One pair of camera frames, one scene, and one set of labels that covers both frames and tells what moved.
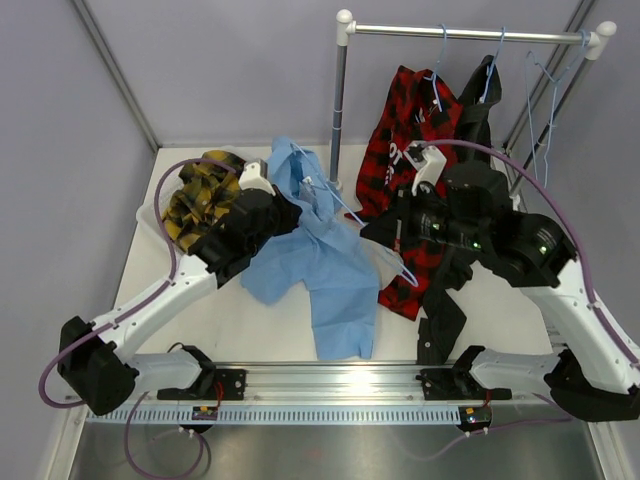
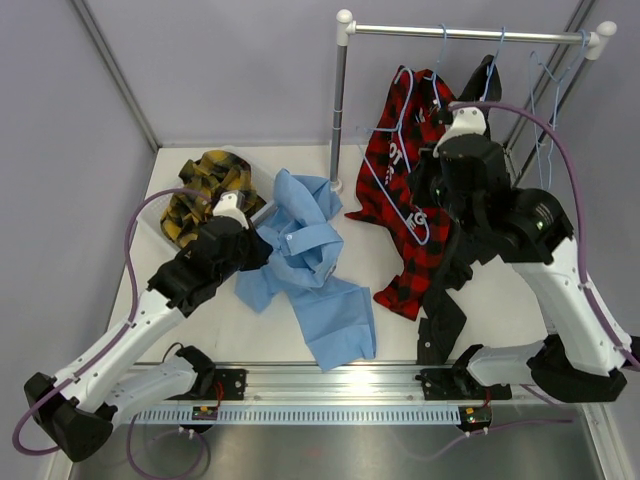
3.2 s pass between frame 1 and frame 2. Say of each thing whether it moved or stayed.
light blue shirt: moved
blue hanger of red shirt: stayed
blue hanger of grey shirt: stayed
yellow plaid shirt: stayed
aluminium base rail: stayed
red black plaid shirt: stayed
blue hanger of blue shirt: moved
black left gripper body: moved
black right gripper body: moved
